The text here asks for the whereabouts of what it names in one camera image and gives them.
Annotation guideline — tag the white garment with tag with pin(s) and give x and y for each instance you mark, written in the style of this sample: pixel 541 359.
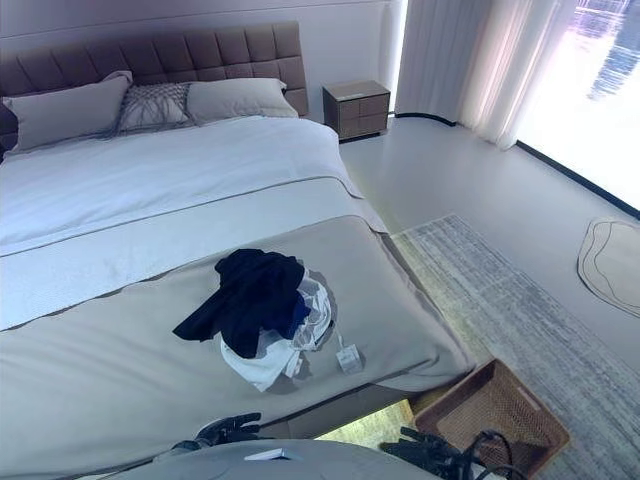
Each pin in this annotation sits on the white garment with tag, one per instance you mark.
pixel 300 330

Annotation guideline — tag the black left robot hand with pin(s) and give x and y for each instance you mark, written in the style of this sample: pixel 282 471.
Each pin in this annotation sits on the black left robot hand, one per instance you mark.
pixel 231 426

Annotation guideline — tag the bed with grey cover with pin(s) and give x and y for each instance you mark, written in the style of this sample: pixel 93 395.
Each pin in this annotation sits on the bed with grey cover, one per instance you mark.
pixel 165 240

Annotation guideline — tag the grey striped rug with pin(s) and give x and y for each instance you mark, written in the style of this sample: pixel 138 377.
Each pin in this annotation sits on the grey striped rug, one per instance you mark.
pixel 515 320

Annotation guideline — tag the grey patterned cushion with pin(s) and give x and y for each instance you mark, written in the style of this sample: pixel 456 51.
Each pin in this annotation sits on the grey patterned cushion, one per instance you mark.
pixel 155 105

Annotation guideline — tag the grey robot torso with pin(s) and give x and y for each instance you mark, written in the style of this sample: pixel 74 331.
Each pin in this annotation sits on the grey robot torso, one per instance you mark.
pixel 280 462

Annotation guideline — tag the white sheer curtain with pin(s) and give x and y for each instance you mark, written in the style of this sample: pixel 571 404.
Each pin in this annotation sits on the white sheer curtain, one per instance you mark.
pixel 480 60

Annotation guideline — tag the plain grey pillow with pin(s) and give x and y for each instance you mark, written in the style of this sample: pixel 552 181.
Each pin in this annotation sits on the plain grey pillow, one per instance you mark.
pixel 60 115
pixel 237 100

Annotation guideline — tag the blue garment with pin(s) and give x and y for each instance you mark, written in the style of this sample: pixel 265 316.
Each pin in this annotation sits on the blue garment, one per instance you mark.
pixel 299 314

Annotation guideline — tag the brown tufted headboard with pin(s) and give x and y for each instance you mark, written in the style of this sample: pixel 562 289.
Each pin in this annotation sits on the brown tufted headboard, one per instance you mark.
pixel 200 55

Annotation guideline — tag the brown nightstand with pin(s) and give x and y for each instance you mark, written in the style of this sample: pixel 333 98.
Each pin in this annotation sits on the brown nightstand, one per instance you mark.
pixel 356 107

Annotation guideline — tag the brown woven basket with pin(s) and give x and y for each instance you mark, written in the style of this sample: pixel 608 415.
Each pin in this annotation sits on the brown woven basket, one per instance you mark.
pixel 492 415

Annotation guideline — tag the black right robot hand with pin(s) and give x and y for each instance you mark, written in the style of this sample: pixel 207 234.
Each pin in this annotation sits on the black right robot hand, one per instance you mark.
pixel 425 449

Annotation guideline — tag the beige irregular floor mat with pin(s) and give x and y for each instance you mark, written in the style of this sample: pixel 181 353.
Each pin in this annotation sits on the beige irregular floor mat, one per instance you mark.
pixel 612 265

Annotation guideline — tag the black garment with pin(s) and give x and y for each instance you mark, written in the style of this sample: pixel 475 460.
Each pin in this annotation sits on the black garment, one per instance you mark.
pixel 250 300

